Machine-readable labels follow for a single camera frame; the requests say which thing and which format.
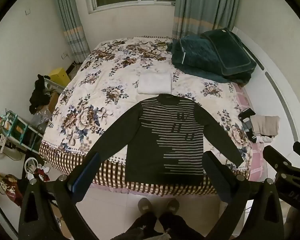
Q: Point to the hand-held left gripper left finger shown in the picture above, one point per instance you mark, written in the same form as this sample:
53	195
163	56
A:
86	172

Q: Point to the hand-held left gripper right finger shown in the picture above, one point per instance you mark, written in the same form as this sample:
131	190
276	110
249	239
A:
215	172

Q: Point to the dark striped sweater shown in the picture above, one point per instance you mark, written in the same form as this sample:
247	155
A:
150	152

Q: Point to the person's right forearm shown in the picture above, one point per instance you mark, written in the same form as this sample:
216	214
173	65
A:
298	222

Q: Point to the black hanging clothes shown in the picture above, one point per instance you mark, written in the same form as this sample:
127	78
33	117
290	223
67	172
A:
40	92

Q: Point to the pink bed sheet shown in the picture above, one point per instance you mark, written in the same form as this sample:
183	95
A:
258	160

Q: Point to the beige folded cloth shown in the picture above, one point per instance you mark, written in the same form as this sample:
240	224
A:
265	125

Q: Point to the black white striped cloth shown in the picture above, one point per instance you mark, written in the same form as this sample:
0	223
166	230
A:
247	122

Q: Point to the grey slipper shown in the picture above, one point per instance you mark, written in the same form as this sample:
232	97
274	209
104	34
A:
144	205
173	205

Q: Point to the white sandals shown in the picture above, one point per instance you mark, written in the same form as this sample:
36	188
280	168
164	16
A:
31	167

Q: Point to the person's right leg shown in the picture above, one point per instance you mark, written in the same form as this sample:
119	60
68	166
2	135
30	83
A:
172	226

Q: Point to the clear plastic bag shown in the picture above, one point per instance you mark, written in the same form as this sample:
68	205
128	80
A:
41	120

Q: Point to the white curved headboard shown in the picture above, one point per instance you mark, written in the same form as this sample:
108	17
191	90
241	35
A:
277	80

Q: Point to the red bag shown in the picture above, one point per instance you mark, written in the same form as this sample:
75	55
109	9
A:
11	191

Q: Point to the teal shelf rack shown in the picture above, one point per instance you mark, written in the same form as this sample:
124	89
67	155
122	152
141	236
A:
20	130

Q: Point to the floral bed blanket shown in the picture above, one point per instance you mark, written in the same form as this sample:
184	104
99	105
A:
95	92

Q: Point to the yellow box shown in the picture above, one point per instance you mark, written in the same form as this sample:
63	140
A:
60	76

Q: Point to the white folded towel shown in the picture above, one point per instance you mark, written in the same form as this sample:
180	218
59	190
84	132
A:
153	83

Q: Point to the dark green quilt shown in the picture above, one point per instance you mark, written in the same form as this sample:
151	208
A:
192	55

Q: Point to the dark green pillow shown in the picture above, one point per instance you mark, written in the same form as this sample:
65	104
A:
230	50

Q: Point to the teal striped curtain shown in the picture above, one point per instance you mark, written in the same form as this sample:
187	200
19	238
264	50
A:
205	5
70	22

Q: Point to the wall socket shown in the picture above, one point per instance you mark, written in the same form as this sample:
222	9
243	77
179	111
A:
65	55

